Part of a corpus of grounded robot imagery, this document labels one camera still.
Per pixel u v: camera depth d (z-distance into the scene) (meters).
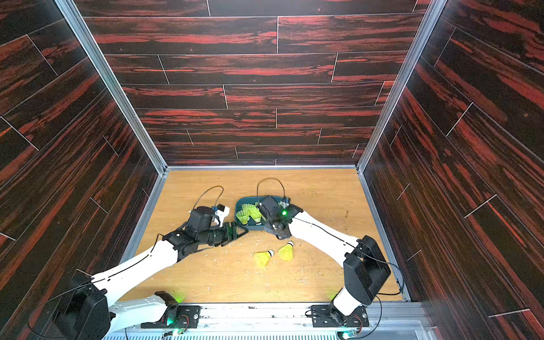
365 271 0.43
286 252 0.88
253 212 0.93
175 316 0.68
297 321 0.74
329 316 0.65
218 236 0.69
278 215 0.60
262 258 0.86
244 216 0.92
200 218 0.62
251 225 0.96
